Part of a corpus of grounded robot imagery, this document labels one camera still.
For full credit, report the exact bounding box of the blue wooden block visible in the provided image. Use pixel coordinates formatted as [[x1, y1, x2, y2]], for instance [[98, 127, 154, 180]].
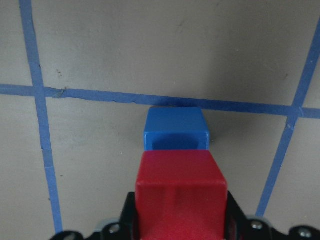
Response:
[[143, 107, 210, 151]]

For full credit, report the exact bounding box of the red wooden block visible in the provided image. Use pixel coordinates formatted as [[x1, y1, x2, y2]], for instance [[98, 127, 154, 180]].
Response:
[[135, 150, 228, 240]]

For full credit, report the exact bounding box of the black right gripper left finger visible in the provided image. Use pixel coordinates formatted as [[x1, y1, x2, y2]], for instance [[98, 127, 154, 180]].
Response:
[[117, 192, 140, 240]]

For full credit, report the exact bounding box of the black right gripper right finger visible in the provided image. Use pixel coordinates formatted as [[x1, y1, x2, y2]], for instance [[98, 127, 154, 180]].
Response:
[[224, 191, 248, 240]]

